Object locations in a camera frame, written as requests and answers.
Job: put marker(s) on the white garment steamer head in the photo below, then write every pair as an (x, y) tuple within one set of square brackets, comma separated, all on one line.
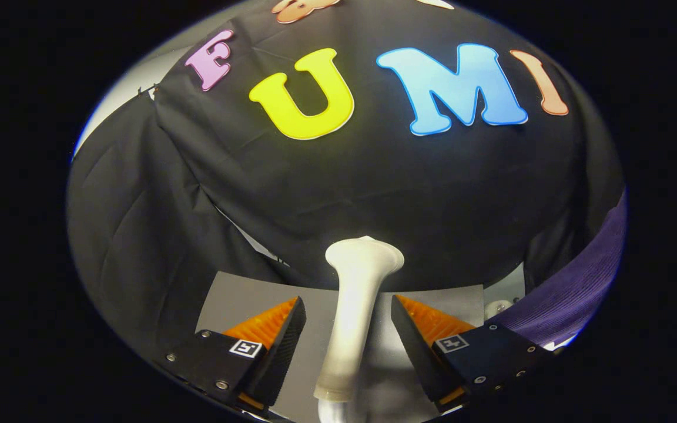
[(356, 317)]

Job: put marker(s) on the black backdrop cloth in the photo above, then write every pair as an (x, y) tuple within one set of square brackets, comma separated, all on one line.
[(374, 194)]

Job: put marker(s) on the grey cabinet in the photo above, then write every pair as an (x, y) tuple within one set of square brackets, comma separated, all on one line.
[(238, 299)]

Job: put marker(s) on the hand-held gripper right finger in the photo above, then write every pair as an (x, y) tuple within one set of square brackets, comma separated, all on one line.
[(418, 352)]

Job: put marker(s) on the grey steamer stand base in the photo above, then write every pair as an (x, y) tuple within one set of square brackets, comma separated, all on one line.
[(498, 306)]

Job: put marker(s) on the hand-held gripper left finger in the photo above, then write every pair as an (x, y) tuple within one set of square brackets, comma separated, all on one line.
[(282, 358)]

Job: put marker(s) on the plain black curtain panel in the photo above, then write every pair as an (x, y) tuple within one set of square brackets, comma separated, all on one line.
[(138, 235)]

